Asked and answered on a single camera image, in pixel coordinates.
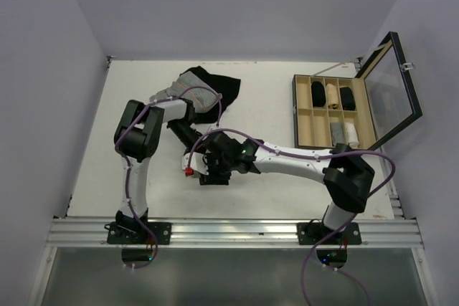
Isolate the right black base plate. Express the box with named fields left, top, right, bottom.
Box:
left=296, top=219, right=362, bottom=245

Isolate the black rolled underwear right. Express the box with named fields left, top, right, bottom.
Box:
left=340, top=87, right=356, bottom=111

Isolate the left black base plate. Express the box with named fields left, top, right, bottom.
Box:
left=104, top=222, right=171, bottom=245

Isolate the black rolled underwear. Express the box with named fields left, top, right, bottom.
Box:
left=311, top=81, right=326, bottom=107
left=340, top=87, right=356, bottom=111

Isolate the grey rolled underwear in box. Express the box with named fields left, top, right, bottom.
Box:
left=330, top=122, right=346, bottom=146

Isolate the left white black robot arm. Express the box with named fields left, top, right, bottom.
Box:
left=114, top=98, right=199, bottom=244

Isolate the white rolled underwear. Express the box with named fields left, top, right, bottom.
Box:
left=344, top=122, right=359, bottom=149

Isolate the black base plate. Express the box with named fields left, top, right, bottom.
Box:
left=104, top=222, right=171, bottom=245
left=296, top=219, right=362, bottom=245

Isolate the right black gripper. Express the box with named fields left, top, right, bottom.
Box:
left=199, top=151, right=234, bottom=183

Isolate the wooden compartment box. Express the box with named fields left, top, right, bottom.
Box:
left=292, top=75, right=359, bottom=148

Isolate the striped grey underwear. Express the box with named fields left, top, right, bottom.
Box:
left=149, top=72, right=223, bottom=114

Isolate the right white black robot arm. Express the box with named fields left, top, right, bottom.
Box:
left=189, top=130, right=374, bottom=244

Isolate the glass box lid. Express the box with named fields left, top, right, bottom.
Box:
left=351, top=32, right=422, bottom=150

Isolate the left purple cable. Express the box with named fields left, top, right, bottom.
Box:
left=114, top=85, right=223, bottom=246

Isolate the purple cable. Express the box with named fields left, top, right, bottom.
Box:
left=114, top=85, right=223, bottom=246
left=188, top=128, right=397, bottom=306

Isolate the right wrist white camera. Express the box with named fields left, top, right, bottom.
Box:
left=181, top=153, right=209, bottom=178

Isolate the black rolled underwear left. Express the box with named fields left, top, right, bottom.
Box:
left=311, top=81, right=326, bottom=107

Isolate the aluminium mounting rail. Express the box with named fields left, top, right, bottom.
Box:
left=46, top=217, right=423, bottom=249

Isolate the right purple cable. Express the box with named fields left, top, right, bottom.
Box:
left=188, top=128, right=397, bottom=306

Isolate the beige rolled underwear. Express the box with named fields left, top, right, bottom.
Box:
left=326, top=83, right=339, bottom=109

